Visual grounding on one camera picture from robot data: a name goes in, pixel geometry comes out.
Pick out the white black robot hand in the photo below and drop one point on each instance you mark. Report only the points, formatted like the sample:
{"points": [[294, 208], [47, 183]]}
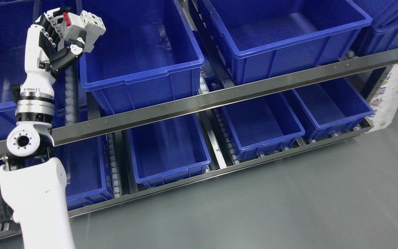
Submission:
{"points": [[48, 53]]}

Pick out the grey circuit breaker red switch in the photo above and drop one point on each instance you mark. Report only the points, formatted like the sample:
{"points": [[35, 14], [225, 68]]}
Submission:
{"points": [[88, 23]]}

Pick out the steel shelf rack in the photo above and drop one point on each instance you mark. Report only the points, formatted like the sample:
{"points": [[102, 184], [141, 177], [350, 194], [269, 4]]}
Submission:
{"points": [[204, 106]]}

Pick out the blue bin upper left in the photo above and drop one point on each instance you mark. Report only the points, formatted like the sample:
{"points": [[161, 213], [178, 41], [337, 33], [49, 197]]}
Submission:
{"points": [[15, 18]]}

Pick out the blue bin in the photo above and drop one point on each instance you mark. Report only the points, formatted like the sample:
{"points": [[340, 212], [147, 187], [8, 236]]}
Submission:
{"points": [[88, 170], [328, 107], [261, 125], [15, 18], [382, 34], [147, 56], [261, 39], [167, 151]]}

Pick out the blue bin upper middle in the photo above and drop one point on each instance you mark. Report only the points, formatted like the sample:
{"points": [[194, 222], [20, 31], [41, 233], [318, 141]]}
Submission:
{"points": [[147, 56]]}

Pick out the blue bin lower left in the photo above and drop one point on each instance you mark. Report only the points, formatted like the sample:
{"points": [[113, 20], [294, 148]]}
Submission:
{"points": [[88, 170]]}

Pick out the blue bin lower middle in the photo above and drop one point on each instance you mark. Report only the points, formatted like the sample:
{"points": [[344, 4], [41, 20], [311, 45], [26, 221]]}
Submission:
{"points": [[167, 151]]}

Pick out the blue bin upper right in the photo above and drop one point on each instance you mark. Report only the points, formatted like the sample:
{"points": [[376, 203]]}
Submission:
{"points": [[261, 39]]}

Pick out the blue bin lower centre right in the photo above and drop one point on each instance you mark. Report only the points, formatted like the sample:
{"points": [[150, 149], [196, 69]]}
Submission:
{"points": [[261, 125]]}

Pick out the blue bin far right top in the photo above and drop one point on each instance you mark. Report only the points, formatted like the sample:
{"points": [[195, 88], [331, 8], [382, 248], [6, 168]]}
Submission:
{"points": [[382, 34]]}

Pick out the white patterned shelf post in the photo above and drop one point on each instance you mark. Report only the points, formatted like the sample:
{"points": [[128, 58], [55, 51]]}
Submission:
{"points": [[385, 101]]}

